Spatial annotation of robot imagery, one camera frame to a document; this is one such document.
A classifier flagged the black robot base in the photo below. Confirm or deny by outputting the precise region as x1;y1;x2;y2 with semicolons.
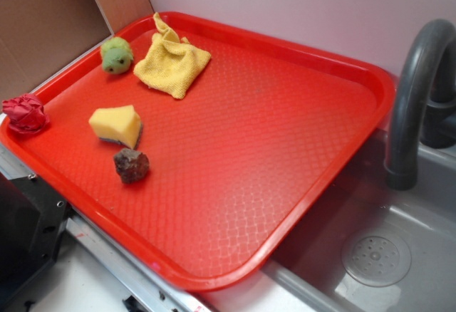
1;175;69;291

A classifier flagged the green plush animal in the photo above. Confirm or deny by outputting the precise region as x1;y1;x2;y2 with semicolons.
100;37;134;75

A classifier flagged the red plastic tray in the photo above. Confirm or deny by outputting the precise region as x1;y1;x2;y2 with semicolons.
1;12;395;292

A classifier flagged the yellow cloth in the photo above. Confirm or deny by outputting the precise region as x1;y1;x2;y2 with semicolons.
133;13;212;100

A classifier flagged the brown rock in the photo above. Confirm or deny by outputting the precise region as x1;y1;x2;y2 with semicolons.
113;148;150;184

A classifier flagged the yellow sponge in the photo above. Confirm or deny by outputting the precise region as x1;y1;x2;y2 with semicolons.
88;105;143;150

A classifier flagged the grey toy sink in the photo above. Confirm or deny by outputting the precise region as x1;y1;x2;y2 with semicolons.
208;132;455;311

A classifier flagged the sink drain cover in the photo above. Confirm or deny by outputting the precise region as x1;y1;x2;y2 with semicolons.
341;228;412;287

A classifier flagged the grey toy faucet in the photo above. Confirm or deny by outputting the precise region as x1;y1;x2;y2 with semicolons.
385;19;455;190

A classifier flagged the red crumpled cloth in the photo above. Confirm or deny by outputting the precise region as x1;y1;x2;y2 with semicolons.
2;93;50;134

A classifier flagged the brown cardboard panel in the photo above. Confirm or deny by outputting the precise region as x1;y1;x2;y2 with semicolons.
1;0;153;99

